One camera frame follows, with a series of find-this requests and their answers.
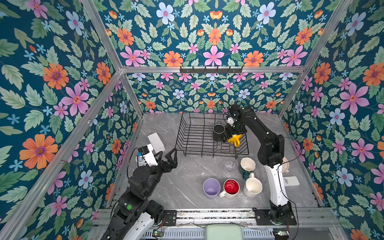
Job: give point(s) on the black mug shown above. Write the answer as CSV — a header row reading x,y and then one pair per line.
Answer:
x,y
219,133

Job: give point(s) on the white rectangular box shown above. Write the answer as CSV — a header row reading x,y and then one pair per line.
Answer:
x,y
156,143

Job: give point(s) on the clear glass cup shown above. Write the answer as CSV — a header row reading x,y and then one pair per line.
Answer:
x,y
230,165

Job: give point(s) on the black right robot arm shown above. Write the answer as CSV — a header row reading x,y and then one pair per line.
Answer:
x,y
270,155

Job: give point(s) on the red interior white mug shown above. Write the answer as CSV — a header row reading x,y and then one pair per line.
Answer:
x,y
230,189

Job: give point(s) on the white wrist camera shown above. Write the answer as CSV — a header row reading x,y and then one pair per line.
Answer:
x,y
230,121
146,156

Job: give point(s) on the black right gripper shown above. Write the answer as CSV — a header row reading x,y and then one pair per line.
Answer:
x,y
229,128

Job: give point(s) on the cream ceramic mug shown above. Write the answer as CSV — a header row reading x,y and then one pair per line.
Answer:
x,y
253,186

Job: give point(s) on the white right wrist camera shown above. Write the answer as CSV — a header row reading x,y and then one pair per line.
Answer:
x,y
230,121

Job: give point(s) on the black wire dish rack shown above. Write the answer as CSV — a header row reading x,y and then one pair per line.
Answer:
x,y
196,137

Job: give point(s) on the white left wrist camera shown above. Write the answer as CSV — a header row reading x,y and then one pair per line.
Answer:
x,y
146,156

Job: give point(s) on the pink round alarm clock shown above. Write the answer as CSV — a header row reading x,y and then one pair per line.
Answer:
x,y
285,165

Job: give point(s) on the lavender plastic cup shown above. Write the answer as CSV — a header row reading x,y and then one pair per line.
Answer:
x,y
211,188

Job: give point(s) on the green and cream mug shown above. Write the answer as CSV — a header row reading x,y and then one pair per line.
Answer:
x,y
246,167

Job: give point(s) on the metal hook rail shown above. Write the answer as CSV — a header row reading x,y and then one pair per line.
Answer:
x,y
211,70

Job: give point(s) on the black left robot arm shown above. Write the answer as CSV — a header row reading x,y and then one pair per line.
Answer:
x,y
135,213

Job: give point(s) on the yellow plastic mug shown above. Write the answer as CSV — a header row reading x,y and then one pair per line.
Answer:
x,y
235,140

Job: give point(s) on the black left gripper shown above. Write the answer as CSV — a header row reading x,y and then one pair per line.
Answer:
x,y
173,163

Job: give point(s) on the pale green box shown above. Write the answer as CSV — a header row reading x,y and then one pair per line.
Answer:
x,y
223,232

